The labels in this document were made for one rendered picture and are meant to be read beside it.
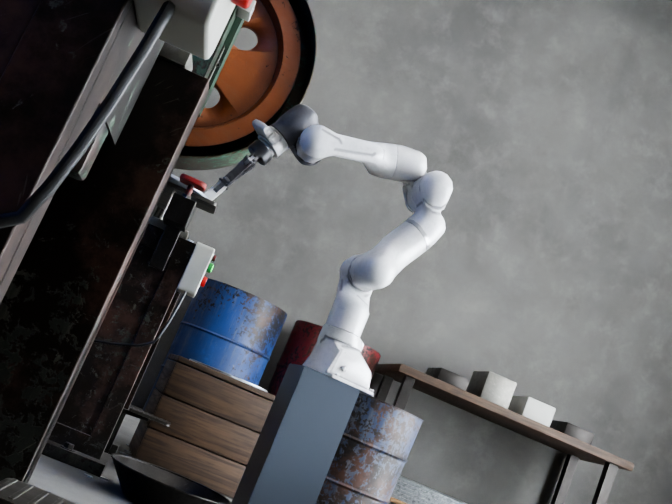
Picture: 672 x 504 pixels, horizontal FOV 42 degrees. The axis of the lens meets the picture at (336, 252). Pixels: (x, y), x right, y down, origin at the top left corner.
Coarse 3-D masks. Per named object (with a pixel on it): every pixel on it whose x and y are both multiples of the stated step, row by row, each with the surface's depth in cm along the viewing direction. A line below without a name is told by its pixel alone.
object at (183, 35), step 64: (0, 0) 52; (64, 0) 52; (128, 0) 53; (192, 0) 52; (0, 64) 51; (64, 64) 51; (128, 64) 51; (192, 64) 106; (0, 128) 50; (64, 128) 51; (128, 128) 100; (0, 192) 50; (64, 192) 98; (128, 192) 99; (0, 256) 49; (64, 256) 97; (128, 256) 99; (0, 320) 95; (64, 320) 96; (0, 384) 94; (64, 384) 95; (0, 448) 93
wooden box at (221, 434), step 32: (160, 384) 298; (192, 384) 281; (224, 384) 284; (160, 416) 278; (192, 416) 280; (224, 416) 283; (256, 416) 286; (160, 448) 277; (192, 448) 280; (224, 448) 282; (224, 480) 281
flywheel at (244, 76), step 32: (256, 0) 308; (288, 0) 306; (256, 32) 307; (288, 32) 304; (224, 64) 302; (256, 64) 305; (288, 64) 303; (224, 96) 301; (256, 96) 303; (288, 96) 303; (192, 128) 294; (224, 128) 296
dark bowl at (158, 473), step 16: (128, 464) 213; (144, 464) 217; (128, 480) 196; (144, 480) 193; (160, 480) 218; (176, 480) 219; (192, 480) 220; (128, 496) 199; (144, 496) 195; (160, 496) 194; (176, 496) 193; (192, 496) 193; (208, 496) 215; (224, 496) 214
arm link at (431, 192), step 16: (432, 176) 264; (448, 176) 266; (416, 192) 269; (432, 192) 263; (448, 192) 265; (416, 208) 272; (432, 208) 265; (416, 224) 266; (432, 224) 267; (432, 240) 267
